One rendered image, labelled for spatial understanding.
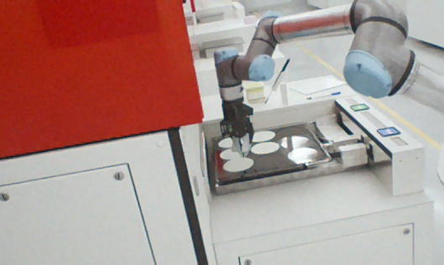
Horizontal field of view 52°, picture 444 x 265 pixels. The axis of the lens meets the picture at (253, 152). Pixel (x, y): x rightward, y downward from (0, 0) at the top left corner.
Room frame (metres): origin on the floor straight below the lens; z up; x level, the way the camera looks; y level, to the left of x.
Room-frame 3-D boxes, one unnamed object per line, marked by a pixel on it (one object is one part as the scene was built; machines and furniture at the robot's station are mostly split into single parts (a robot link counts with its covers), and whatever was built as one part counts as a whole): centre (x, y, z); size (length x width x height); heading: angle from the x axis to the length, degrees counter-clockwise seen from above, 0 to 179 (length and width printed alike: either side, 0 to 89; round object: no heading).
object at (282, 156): (1.45, -0.04, 0.90); 0.34 x 0.34 x 0.01; 4
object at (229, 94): (1.38, 0.04, 1.13); 0.08 x 0.08 x 0.05
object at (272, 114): (1.84, -0.11, 0.89); 0.62 x 0.35 x 0.14; 94
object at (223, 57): (1.38, 0.04, 1.21); 0.09 x 0.08 x 0.11; 50
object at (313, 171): (1.34, -0.11, 0.84); 0.50 x 0.02 x 0.03; 94
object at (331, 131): (1.49, -0.30, 0.87); 0.36 x 0.08 x 0.03; 4
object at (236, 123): (1.37, 0.04, 1.05); 0.09 x 0.08 x 0.12; 157
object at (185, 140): (1.24, 0.17, 1.02); 0.82 x 0.03 x 0.40; 4
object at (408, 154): (1.41, -0.41, 0.89); 0.55 x 0.09 x 0.14; 4
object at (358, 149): (1.33, -0.32, 0.89); 0.08 x 0.03 x 0.03; 94
